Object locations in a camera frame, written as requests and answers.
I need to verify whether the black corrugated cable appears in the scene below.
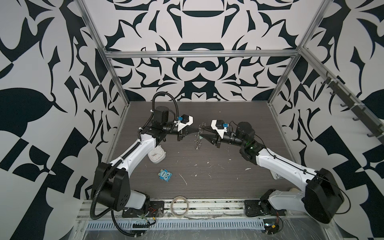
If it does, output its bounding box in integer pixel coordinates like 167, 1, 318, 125
89, 163, 157, 238

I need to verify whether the clear tape roll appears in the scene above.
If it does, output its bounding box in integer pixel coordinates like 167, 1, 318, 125
170, 196, 190, 219

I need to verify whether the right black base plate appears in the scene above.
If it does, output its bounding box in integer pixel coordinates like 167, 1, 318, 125
244, 200, 287, 218

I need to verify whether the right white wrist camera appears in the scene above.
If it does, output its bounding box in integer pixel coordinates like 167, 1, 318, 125
211, 120, 229, 139

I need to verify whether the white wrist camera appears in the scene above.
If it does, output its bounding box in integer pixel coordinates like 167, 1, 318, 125
176, 115, 194, 132
211, 120, 229, 139

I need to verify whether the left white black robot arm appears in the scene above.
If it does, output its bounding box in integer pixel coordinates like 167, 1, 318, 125
90, 106, 198, 220

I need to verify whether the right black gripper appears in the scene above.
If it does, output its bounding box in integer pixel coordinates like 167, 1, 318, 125
202, 124, 248, 149

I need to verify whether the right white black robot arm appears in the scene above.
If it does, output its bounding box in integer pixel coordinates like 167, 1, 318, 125
199, 120, 345, 224

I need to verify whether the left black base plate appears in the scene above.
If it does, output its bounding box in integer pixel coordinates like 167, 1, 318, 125
122, 200, 165, 218

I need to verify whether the blue owl eraser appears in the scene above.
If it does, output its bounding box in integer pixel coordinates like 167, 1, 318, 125
158, 169, 172, 182

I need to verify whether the silver keyring with keys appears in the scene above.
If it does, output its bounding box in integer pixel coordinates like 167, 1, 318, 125
195, 123, 207, 150

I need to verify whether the green circuit board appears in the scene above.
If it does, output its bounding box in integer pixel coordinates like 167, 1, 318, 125
262, 218, 284, 235

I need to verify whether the white square clock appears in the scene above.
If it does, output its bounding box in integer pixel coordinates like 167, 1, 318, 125
148, 145, 166, 164

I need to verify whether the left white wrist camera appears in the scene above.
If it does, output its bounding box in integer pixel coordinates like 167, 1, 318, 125
176, 115, 194, 132

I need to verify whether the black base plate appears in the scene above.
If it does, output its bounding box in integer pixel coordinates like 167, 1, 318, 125
244, 200, 287, 218
122, 200, 165, 218

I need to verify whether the white perforated cable duct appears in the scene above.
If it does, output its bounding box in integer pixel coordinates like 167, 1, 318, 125
86, 219, 265, 231

